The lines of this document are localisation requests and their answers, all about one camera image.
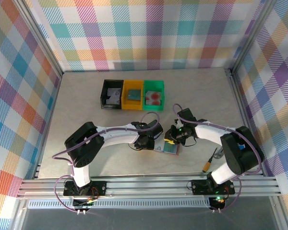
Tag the white card red circles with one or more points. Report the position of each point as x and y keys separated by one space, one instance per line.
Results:
x=154 y=95
x=154 y=103

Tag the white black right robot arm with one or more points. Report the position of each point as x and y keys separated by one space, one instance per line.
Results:
x=211 y=134

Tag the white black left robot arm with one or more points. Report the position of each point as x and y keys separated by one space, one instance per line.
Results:
x=117 y=135

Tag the white card grey print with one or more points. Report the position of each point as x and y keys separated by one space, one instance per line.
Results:
x=116 y=99
x=111 y=92

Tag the green plastic bin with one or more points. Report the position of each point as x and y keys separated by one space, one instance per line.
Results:
x=153 y=84

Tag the yellow plastic bin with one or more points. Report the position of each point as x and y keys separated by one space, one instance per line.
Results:
x=133 y=83

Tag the black plastic bin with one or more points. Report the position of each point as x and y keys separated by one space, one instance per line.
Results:
x=103 y=95

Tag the wide aluminium frame rail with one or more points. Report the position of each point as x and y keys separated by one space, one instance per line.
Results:
x=146 y=187

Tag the grey metal bracket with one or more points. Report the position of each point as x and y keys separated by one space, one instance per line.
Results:
x=219 y=155

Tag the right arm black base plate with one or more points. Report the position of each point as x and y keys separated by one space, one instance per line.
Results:
x=196 y=188

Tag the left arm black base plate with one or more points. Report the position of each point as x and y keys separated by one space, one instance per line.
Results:
x=100 y=188

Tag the aluminium frame post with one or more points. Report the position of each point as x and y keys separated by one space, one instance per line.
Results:
x=40 y=36
x=251 y=36

